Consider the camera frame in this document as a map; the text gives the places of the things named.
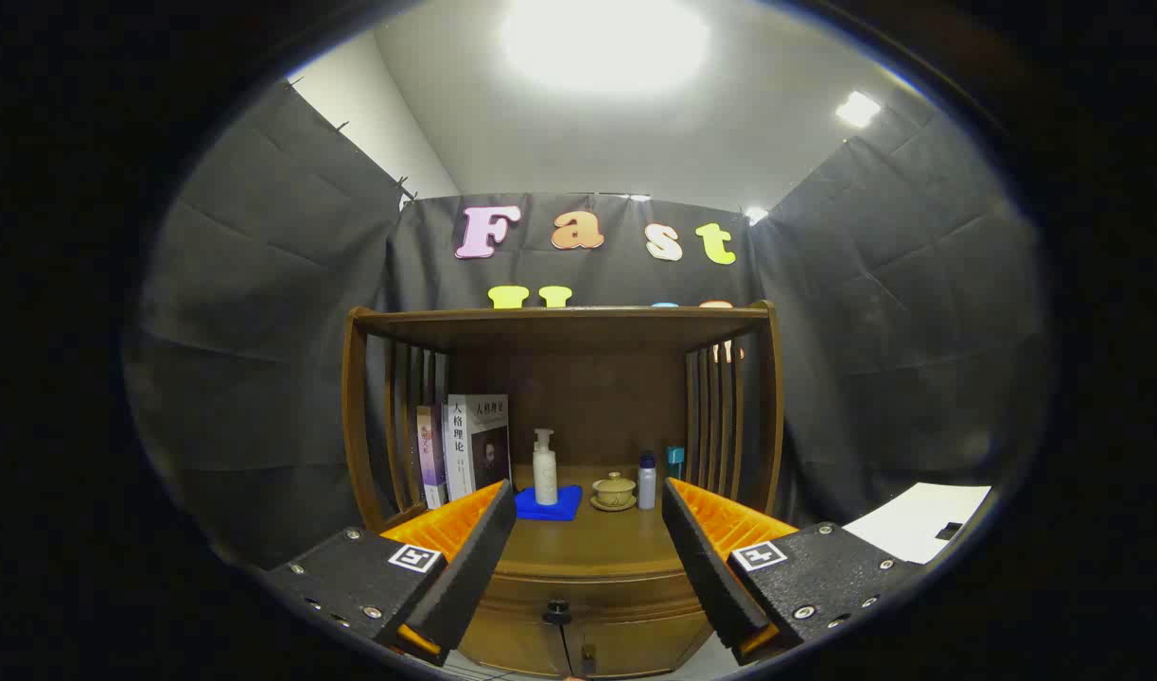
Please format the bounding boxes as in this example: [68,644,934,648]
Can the large ceiling light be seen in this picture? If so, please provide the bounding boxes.
[498,0,713,96]

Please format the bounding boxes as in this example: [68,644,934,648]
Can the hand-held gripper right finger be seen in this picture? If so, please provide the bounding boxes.
[660,478,924,666]

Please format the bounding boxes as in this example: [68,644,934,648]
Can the black backdrop cloth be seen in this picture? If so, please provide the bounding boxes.
[124,80,1047,568]

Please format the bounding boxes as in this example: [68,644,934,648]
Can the thick white book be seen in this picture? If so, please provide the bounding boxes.
[443,393,512,502]

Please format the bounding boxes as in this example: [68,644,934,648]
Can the small ceiling light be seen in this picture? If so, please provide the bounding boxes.
[835,91,882,129]

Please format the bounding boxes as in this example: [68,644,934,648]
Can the white pump bottle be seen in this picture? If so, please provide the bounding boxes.
[533,428,560,507]

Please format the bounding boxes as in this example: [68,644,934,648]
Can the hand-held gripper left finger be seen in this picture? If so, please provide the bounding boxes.
[261,480,517,668]

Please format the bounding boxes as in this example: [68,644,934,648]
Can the white storage unit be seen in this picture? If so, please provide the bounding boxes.
[841,482,993,566]

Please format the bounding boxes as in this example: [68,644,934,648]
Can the yellow lidded teacup with saucer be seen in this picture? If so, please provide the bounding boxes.
[590,471,638,513]

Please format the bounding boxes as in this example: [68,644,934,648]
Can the brown wooden cabinet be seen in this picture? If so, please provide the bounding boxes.
[342,301,785,680]

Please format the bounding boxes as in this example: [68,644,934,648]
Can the blue folded cloth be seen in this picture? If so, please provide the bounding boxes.
[514,484,585,522]

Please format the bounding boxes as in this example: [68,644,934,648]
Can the wooden countertop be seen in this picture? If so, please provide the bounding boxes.
[381,463,721,580]

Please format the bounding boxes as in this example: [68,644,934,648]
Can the purple book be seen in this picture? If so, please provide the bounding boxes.
[416,405,448,510]

